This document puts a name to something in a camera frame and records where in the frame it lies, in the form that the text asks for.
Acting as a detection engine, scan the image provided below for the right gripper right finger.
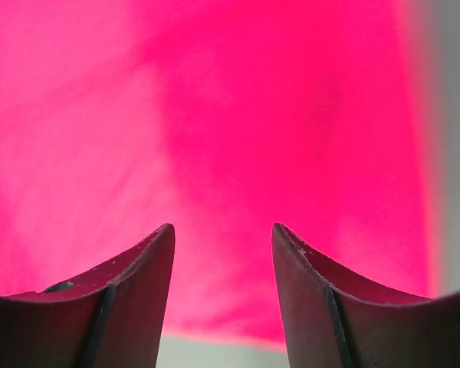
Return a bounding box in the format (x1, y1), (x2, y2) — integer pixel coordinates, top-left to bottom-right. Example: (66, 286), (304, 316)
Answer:
(271, 224), (460, 367)

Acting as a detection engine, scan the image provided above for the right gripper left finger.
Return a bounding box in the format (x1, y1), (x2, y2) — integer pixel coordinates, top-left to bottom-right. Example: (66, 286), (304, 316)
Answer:
(0, 224), (175, 367)

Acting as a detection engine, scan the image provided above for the pink t shirt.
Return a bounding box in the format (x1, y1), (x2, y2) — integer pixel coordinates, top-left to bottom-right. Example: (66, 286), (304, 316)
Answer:
(0, 1), (440, 346)

